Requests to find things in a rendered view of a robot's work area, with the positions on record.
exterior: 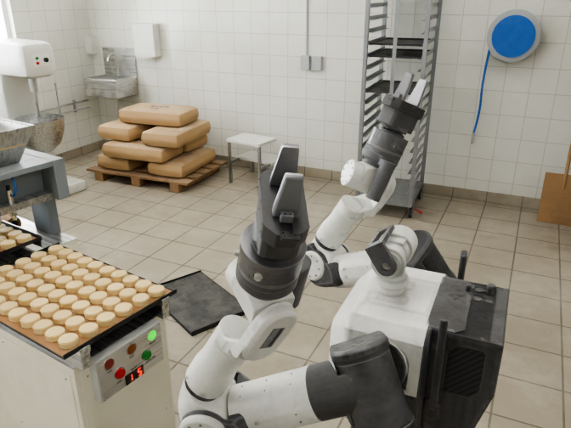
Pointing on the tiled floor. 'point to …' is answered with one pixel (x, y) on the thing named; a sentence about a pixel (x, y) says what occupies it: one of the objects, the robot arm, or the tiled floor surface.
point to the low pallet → (138, 176)
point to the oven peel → (556, 197)
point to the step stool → (251, 152)
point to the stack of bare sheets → (200, 302)
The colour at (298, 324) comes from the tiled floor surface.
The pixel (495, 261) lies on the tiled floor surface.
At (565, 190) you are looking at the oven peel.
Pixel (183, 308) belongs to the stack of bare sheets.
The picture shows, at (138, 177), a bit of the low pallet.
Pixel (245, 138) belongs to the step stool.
